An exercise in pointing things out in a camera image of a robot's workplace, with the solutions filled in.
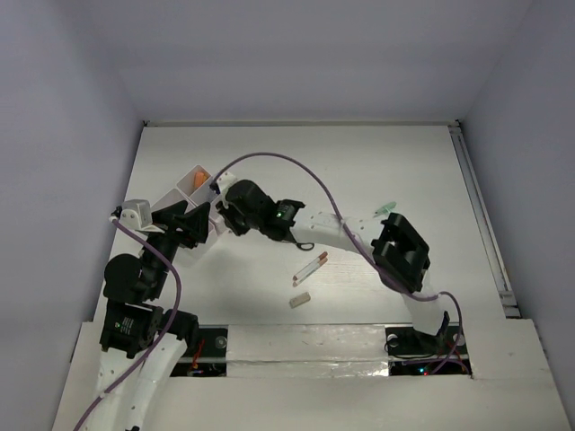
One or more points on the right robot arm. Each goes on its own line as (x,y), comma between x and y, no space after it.
(392,246)

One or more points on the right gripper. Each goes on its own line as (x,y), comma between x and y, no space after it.
(228,212)

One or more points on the grey eraser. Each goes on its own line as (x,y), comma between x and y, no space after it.
(299,300)

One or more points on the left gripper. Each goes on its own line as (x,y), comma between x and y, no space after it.
(172,229)

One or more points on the green plastic tool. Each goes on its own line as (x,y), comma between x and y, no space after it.
(385,210)

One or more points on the small spray bottle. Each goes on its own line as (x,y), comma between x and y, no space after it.
(214,186)

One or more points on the white compartment organizer tray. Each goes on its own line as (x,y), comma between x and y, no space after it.
(184,190)

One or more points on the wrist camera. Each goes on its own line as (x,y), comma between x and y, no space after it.
(134,214)
(225,181)

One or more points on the aluminium rail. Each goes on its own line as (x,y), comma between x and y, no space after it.
(501,279)

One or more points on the orange cap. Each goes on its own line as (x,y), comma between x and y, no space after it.
(200,177)

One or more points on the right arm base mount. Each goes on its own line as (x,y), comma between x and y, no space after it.
(408,355)

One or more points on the white marker brown cap lower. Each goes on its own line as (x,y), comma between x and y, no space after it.
(301,279)

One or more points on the white marker brown cap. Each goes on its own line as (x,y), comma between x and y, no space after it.
(310,265)
(301,279)

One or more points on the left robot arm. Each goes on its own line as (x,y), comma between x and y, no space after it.
(141,342)

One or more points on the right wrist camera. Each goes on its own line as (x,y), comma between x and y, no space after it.
(225,181)

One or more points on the white marker brown cap upper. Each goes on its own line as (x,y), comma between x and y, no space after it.
(310,265)

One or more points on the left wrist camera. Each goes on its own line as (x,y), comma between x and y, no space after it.
(134,214)

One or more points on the black handled scissors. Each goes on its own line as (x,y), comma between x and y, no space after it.
(305,246)

